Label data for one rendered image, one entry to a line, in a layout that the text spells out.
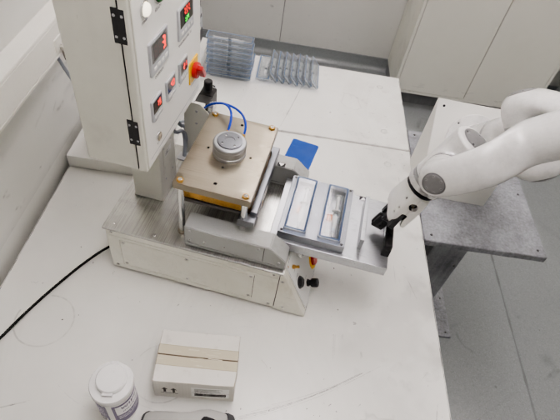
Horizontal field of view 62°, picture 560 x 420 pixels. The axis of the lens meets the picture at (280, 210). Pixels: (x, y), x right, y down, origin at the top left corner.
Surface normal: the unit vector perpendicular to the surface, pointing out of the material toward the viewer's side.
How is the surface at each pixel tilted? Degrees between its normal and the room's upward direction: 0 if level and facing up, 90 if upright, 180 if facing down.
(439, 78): 90
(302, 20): 90
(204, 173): 0
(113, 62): 90
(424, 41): 90
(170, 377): 3
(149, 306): 0
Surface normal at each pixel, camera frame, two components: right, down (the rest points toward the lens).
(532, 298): 0.13, -0.65
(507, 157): 0.14, 0.18
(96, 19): -0.22, 0.71
